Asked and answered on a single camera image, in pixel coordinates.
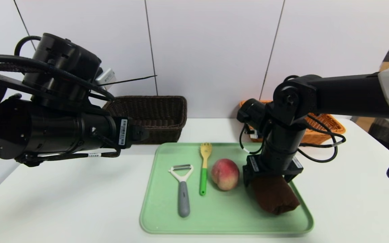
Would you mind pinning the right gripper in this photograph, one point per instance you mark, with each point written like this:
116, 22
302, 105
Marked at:
273, 167

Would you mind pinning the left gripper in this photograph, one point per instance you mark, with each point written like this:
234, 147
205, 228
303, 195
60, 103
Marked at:
124, 132

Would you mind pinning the brown towel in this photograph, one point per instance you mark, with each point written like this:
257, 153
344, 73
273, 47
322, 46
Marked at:
275, 197

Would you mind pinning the red yellow peach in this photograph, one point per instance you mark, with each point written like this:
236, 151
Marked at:
225, 173

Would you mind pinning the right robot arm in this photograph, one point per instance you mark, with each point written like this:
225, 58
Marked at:
349, 94

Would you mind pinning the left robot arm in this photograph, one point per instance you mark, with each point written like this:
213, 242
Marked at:
46, 131

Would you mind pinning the dark brown wicker basket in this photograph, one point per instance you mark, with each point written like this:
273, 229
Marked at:
160, 114

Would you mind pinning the orange wicker basket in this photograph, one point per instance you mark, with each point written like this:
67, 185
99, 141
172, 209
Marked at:
319, 138

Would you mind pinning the black zip tie tail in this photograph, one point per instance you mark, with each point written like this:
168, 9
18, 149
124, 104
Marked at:
130, 80

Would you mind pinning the light green plastic tray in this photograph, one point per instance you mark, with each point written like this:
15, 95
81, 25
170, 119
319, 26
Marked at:
221, 209

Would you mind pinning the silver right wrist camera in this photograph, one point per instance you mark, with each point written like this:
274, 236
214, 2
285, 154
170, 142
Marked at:
254, 135

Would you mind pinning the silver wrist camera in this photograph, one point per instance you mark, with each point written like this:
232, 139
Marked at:
254, 135
106, 77

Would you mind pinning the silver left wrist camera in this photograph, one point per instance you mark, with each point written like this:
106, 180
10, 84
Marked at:
106, 77

